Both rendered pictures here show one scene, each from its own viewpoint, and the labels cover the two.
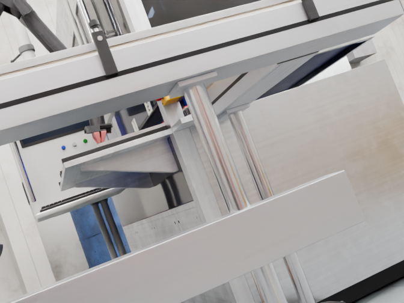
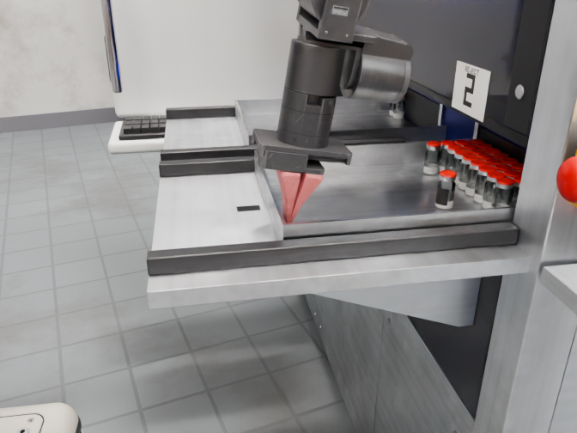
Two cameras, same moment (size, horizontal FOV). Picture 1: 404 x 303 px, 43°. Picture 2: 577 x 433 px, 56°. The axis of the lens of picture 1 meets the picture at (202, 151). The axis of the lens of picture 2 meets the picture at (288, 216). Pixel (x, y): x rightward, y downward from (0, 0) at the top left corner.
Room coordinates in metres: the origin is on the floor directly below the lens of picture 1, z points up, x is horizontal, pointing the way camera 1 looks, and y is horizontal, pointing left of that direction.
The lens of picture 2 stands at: (1.34, 0.26, 1.16)
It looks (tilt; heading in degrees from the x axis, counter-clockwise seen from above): 25 degrees down; 9
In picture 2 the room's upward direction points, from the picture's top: straight up
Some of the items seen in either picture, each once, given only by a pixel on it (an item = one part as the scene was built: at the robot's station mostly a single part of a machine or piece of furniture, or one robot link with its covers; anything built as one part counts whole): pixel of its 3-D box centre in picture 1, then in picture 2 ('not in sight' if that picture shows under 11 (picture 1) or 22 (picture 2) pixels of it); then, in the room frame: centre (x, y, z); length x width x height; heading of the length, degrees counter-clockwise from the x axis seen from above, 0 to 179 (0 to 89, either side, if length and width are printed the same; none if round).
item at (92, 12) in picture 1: (98, 45); not in sight; (2.56, 0.30, 1.51); 0.47 x 0.01 x 0.59; 19
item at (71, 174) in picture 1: (118, 160); (313, 166); (2.16, 0.34, 0.87); 0.70 x 0.48 x 0.02; 19
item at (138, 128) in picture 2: (79, 197); (205, 123); (2.58, 0.66, 0.82); 0.40 x 0.14 x 0.02; 111
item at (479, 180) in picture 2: not in sight; (471, 175); (2.06, 0.12, 0.90); 0.18 x 0.02 x 0.05; 19
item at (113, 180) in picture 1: (114, 186); not in sight; (2.39, 0.44, 0.80); 0.34 x 0.03 x 0.13; 109
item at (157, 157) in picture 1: (130, 169); (348, 289); (1.92, 0.27, 0.80); 0.34 x 0.03 x 0.13; 109
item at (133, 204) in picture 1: (139, 196); (317, 131); (2.86, 0.41, 0.73); 1.98 x 0.01 x 0.25; 19
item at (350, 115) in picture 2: not in sight; (331, 120); (2.34, 0.33, 0.90); 0.34 x 0.26 x 0.04; 109
